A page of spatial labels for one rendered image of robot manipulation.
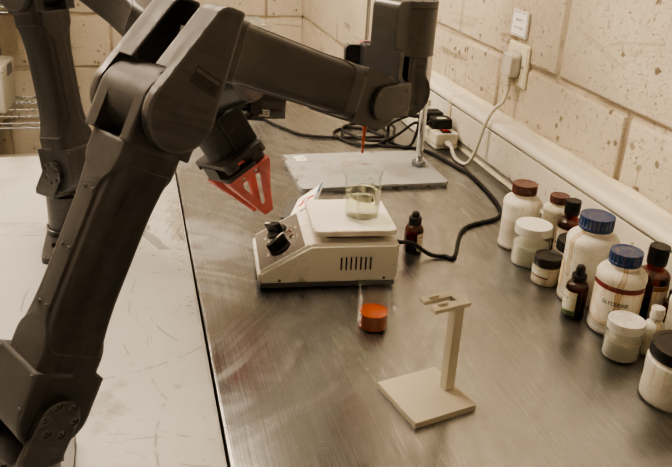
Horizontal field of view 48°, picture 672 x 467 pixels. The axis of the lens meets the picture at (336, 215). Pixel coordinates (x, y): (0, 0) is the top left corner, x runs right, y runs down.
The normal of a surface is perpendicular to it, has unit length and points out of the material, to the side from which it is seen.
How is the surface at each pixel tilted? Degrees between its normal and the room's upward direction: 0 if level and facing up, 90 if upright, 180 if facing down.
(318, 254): 90
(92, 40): 90
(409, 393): 0
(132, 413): 0
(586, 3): 90
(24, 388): 62
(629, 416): 0
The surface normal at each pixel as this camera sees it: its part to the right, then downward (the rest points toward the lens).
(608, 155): -0.97, 0.05
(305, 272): 0.16, 0.40
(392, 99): 0.70, 0.31
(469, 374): 0.05, -0.92
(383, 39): -0.71, 0.22
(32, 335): -0.60, -0.21
